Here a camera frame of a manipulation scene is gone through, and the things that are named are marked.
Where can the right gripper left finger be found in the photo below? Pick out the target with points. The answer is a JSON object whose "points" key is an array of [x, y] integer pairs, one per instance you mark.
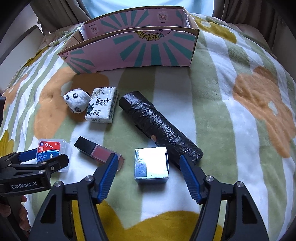
{"points": [[55, 219]]}

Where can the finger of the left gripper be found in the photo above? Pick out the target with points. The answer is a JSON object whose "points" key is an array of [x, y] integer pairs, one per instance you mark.
{"points": [[17, 158], [52, 165]]}

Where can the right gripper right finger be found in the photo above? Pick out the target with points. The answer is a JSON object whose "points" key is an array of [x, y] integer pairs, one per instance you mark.
{"points": [[242, 218]]}

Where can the red blue floss box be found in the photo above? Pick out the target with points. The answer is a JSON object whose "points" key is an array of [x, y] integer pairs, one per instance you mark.
{"points": [[49, 148]]}

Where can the red lip gloss tube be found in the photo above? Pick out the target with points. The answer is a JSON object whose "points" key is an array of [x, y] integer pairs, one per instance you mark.
{"points": [[96, 152]]}

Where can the white panda sock roll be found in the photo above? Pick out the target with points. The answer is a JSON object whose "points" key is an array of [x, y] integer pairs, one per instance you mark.
{"points": [[77, 100]]}

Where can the silver blue small box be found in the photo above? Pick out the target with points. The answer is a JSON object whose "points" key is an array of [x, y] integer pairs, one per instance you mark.
{"points": [[151, 166]]}

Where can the white floral tissue pack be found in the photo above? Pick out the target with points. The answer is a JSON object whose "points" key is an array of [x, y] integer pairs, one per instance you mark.
{"points": [[102, 105]]}

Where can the black garbage bag roll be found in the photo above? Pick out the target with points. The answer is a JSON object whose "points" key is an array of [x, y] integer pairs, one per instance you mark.
{"points": [[156, 127]]}

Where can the floral striped blanket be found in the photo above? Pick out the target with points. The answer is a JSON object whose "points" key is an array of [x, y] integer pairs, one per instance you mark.
{"points": [[235, 102]]}

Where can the white bedside furniture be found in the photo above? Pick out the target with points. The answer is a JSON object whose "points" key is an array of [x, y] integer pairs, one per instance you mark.
{"points": [[21, 37]]}

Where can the left brown curtain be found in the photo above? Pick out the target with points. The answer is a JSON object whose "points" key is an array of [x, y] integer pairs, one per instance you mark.
{"points": [[56, 14]]}

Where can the brown curtain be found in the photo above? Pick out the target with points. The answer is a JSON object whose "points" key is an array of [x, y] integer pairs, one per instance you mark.
{"points": [[56, 14], [258, 14]]}

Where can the light blue sheer curtain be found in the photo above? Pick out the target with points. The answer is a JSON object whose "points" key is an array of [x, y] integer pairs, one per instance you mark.
{"points": [[100, 7]]}

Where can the pink teal cardboard box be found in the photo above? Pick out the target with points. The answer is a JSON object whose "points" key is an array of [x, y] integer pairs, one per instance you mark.
{"points": [[135, 37]]}

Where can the right brown curtain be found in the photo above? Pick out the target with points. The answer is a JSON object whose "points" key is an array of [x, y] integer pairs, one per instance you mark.
{"points": [[258, 14]]}

